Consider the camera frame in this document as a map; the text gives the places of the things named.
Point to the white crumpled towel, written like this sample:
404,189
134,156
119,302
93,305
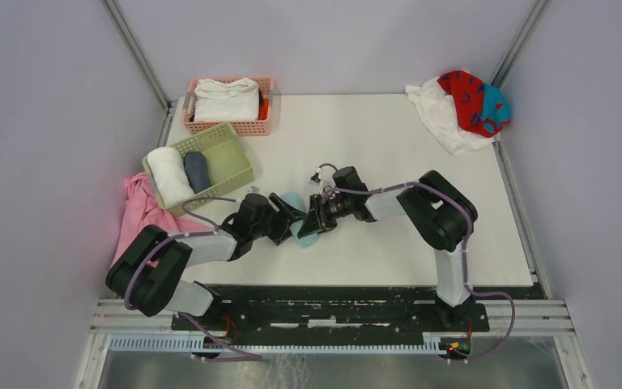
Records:
437,112

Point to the white cable duct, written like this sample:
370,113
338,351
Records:
195,343

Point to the pink towel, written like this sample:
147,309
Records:
142,209

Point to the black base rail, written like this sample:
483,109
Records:
346,316

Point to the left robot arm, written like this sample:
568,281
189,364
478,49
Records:
148,275

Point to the pink plastic basket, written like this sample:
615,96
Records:
259,127

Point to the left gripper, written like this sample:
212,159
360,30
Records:
284,217

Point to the folded white towel in basket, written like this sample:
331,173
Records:
220,101

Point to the rolled dark blue towel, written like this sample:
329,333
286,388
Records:
197,171

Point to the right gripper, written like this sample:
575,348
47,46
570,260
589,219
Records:
315,220

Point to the red and teal patterned towel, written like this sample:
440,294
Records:
481,108

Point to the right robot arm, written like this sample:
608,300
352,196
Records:
440,213

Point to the rolled white towel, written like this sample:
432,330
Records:
167,169

